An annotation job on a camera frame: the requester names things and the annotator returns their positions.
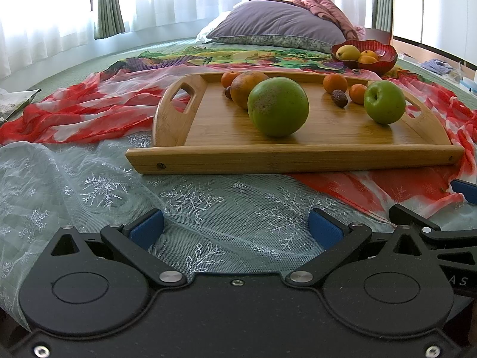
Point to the brown dried date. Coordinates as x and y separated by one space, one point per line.
228 93
340 99

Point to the red glass bowl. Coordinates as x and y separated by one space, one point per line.
384 63

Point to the white small box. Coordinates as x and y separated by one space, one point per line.
469 84

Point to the yellow pear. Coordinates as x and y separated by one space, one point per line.
348 53

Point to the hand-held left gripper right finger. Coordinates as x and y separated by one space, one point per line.
324 227

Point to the large brownish orange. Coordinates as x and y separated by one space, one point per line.
244 87

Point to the small green apple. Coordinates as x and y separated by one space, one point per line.
384 102

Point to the white pillow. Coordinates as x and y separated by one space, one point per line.
212 30

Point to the green curtain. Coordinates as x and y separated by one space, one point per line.
384 0
108 7

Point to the purple pillow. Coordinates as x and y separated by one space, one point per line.
283 22

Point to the colourful printed scarf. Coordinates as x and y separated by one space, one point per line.
82 108

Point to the sheer snowflake fabric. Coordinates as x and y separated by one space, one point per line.
111 194

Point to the pink blanket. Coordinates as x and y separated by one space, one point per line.
324 3

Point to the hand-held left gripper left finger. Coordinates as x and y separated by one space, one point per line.
147 227

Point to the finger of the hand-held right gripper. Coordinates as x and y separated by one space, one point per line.
413 218
465 192

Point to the wooden bed frame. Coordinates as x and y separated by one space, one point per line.
413 46

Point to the blue crumpled cloth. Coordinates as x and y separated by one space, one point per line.
436 66

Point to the large green fruit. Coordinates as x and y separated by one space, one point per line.
277 106

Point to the wooden tray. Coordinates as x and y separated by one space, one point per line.
231 130

